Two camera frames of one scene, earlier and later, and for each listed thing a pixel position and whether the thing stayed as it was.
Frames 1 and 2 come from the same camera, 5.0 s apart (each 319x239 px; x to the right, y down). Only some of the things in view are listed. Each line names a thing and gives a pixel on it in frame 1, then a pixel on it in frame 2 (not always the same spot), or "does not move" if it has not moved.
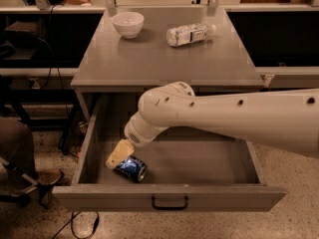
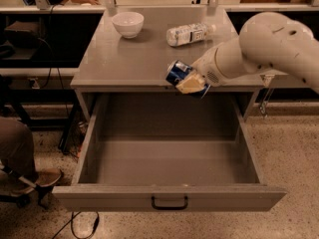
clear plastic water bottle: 176,36 does not move
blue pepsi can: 134,167 -> 176,70
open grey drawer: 187,169 does not move
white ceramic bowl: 128,23 does not move
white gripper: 136,134 -> 206,67
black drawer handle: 169,208 does not move
